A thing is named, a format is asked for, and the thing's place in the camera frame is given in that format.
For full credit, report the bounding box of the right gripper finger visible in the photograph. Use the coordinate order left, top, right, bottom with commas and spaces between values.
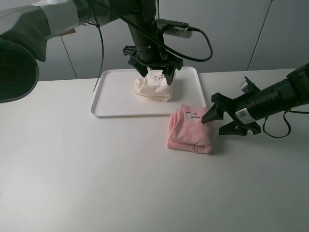
201, 103, 225, 124
219, 121, 249, 136

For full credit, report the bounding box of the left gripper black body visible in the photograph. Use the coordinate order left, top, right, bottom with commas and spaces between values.
123, 14, 183, 70

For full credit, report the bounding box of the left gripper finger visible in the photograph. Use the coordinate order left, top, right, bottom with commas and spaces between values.
162, 68, 174, 85
131, 61, 148, 77

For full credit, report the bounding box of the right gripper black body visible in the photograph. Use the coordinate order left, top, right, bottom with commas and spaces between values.
211, 79, 297, 135

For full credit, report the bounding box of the cream white towel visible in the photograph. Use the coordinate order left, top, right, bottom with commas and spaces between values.
133, 72, 173, 102

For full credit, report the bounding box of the pink towel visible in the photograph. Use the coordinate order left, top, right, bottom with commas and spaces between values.
167, 104, 212, 154

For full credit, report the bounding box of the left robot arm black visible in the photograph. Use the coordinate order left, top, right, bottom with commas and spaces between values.
0, 0, 183, 103

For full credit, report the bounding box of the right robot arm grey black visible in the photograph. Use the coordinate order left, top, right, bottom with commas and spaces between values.
201, 65, 309, 136

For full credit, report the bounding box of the white rectangular plastic tray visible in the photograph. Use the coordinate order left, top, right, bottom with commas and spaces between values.
90, 67, 206, 117

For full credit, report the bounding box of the black cable loops right arm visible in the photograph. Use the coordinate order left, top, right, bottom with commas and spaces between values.
262, 109, 309, 139

